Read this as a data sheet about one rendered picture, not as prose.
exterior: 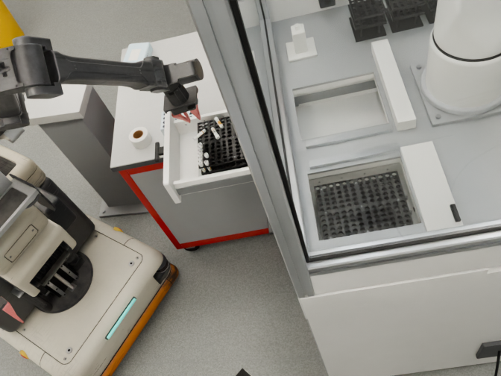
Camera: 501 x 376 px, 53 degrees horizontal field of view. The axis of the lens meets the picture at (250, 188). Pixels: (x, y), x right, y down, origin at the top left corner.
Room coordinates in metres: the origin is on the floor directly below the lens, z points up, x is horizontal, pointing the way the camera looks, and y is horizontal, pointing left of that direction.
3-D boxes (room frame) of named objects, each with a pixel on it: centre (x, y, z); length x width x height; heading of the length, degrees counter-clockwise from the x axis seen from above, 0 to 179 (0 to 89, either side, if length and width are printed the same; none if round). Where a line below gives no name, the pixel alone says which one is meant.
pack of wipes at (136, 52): (1.68, 0.23, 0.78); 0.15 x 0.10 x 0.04; 155
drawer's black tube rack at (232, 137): (1.00, -0.01, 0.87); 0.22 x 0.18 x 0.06; 77
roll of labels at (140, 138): (1.27, 0.29, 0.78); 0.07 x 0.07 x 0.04
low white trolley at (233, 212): (1.45, 0.07, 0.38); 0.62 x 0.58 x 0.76; 167
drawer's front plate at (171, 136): (1.05, 0.19, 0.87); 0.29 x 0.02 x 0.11; 167
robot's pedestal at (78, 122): (1.72, 0.59, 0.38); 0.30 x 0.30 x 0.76; 71
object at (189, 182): (1.00, -0.02, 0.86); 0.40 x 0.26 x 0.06; 77
